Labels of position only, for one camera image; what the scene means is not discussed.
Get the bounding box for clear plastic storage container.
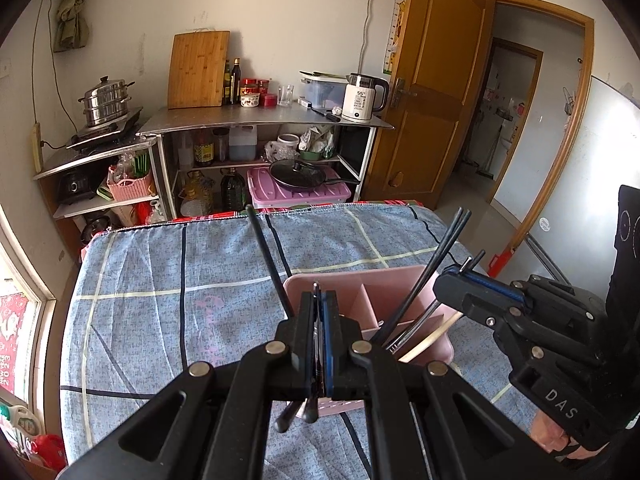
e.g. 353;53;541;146
298;70;351;104

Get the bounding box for soy sauce bottle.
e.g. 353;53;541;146
193;129;216;167

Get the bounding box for white plastic jerrycan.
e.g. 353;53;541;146
228;124;259;162

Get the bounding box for white electric kettle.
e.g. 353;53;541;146
341;72;390;124

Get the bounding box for red plastic bag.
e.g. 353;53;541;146
29;434;69;472

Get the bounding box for wall calendar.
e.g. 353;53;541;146
382;0;409;74

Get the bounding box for black induction cooker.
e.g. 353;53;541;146
65;107;146;151

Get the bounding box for black handle knife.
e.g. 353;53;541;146
307;105;342;123

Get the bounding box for black kitchen appliance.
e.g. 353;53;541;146
55;168;99;206

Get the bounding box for white detergent bottle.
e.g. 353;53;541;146
0;403;46;437

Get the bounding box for large dark liquid bottle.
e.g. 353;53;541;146
219;167;249;211

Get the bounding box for small metal shelf stand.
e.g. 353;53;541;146
32;134;174;222

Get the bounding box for light wooden chopstick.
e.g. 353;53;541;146
397;309;463;364

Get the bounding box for bamboo cutting board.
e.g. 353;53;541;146
166;30;231;110

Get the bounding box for beige power strip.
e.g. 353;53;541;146
32;122;44;174

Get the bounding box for black frying pan with lid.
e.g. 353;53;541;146
268;158;361;191

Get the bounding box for person's right hand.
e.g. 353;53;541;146
530;407;601;462

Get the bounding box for wooden door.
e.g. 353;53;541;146
359;0;497;212

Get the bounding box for white window frame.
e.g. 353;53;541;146
0;200;62;411

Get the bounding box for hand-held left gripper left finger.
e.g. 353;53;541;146
60;291;322;480

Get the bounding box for wooden door frame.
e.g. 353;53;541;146
486;0;597;273

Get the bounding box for stainless steel steamer pot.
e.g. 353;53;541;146
77;75;136;129

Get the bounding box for green bowl with bags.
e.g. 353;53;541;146
298;127;336;161

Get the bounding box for dark glass jar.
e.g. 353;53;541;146
212;128;230;164

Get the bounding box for blue plaid bed sheet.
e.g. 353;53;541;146
59;204;531;480

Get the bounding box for yellow cooking oil bottle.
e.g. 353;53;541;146
179;169;216;216

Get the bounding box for pink plastic storage box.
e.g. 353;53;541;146
247;165;353;210

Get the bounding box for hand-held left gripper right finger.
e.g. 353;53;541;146
321;290;576;480

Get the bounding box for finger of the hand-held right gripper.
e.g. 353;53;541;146
432;272;606;377
441;264;608;356

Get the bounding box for tied beige curtain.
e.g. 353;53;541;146
52;0;94;54

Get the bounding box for pink plastic utensil holder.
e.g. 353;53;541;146
282;265;456;418

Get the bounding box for pink woven basket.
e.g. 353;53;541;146
107;170;154;203

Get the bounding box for green utensils in basket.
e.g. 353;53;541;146
130;149;151;179

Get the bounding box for black wall cable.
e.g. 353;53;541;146
29;0;57;126

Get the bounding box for metal storage shelf unit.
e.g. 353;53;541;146
135;104;396;222

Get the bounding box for metal door handle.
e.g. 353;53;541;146
389;77;419;109

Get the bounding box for dark oil bottle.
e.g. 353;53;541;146
231;57;244;105

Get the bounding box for red printed poster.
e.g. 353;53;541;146
0;294;42;394

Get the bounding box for white board panel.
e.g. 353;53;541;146
492;75;640;302

